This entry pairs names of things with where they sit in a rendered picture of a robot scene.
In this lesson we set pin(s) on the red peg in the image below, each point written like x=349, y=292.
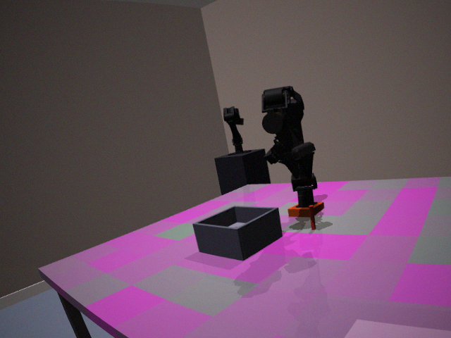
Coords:
x=311, y=211

